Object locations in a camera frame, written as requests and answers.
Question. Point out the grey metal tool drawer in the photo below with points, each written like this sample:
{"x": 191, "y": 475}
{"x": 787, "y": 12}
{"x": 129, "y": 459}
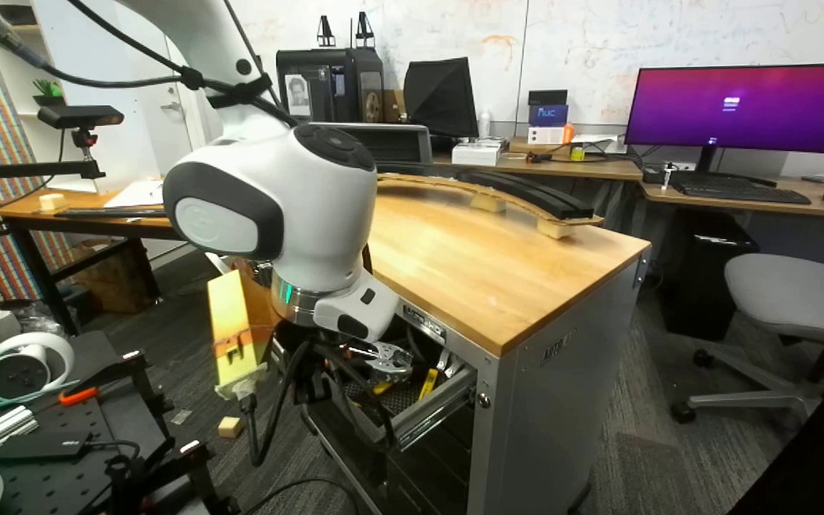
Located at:
{"x": 430, "y": 411}

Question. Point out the black tripod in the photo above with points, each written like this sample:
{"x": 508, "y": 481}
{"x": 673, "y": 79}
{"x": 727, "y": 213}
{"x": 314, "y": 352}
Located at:
{"x": 284, "y": 401}

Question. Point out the black stereo camera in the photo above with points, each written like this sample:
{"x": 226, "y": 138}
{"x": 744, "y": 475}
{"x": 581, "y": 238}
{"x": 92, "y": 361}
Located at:
{"x": 79, "y": 115}

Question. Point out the wooden office desk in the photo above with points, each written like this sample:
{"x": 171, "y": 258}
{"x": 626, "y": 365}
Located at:
{"x": 623, "y": 173}

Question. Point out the black perforated equipment table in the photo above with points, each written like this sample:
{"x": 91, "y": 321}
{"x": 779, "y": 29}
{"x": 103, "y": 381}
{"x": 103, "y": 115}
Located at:
{"x": 58, "y": 475}

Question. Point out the purple screen computer monitor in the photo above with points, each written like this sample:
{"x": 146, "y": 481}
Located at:
{"x": 744, "y": 103}

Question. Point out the black computer keyboard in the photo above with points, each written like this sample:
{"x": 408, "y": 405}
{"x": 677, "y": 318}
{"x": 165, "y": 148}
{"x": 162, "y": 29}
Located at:
{"x": 737, "y": 191}

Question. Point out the black computer tower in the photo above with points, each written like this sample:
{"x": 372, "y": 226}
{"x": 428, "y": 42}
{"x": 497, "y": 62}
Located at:
{"x": 709, "y": 276}

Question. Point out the small white box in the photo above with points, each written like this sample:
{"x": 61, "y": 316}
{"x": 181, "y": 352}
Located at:
{"x": 477, "y": 153}

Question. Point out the yellow wooden block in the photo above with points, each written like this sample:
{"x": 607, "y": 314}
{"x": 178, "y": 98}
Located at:
{"x": 231, "y": 324}

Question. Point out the orange hand tool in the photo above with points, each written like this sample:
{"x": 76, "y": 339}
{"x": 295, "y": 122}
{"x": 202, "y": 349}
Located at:
{"x": 79, "y": 397}

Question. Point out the black electronics box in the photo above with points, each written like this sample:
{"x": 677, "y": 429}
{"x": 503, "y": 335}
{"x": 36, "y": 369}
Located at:
{"x": 329, "y": 86}

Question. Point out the small wooden cube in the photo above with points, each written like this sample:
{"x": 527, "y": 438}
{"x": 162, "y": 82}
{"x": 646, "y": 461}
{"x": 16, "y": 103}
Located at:
{"x": 231, "y": 427}

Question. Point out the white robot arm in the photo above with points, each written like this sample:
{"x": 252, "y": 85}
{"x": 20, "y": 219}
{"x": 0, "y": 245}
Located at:
{"x": 278, "y": 202}

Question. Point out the curved wooden track black top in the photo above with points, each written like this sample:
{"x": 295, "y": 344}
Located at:
{"x": 488, "y": 195}

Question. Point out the grey office chair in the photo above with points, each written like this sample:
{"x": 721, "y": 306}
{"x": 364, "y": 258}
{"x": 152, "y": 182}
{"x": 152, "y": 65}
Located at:
{"x": 794, "y": 289}

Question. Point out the grey storage bin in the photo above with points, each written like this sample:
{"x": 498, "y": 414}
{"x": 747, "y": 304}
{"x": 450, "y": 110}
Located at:
{"x": 400, "y": 148}

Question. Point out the small green plant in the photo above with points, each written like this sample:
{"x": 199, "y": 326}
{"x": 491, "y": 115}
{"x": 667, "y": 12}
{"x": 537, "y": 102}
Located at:
{"x": 49, "y": 92}

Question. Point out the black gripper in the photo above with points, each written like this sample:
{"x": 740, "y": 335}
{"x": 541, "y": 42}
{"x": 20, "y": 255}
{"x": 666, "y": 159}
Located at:
{"x": 341, "y": 349}

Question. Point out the grey workbench cabinet wood top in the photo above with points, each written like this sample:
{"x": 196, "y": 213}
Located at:
{"x": 488, "y": 268}

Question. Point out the blue purple card box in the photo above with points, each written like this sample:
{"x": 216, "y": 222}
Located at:
{"x": 548, "y": 113}

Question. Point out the wooden side desk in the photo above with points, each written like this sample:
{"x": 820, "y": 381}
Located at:
{"x": 79, "y": 215}

